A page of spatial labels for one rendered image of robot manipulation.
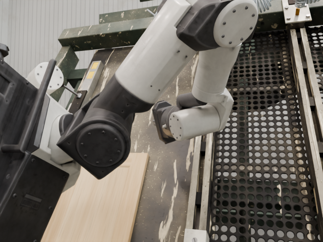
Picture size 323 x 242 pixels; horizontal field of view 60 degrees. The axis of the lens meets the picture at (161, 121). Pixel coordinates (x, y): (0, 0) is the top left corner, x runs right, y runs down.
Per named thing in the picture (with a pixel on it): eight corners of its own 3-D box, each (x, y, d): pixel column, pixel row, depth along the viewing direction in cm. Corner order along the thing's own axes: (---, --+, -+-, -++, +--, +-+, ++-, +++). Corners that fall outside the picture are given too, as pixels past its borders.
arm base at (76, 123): (143, 170, 47) (115, 113, 43) (75, 192, 49) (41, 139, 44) (145, 129, 61) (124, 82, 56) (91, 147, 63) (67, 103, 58)
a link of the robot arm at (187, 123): (200, 134, 74) (227, 136, 63) (164, 144, 70) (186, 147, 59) (192, 92, 73) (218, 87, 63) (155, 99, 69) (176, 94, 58)
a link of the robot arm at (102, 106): (109, 85, 43) (65, 146, 47) (156, 117, 45) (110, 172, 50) (118, 65, 53) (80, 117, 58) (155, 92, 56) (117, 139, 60)
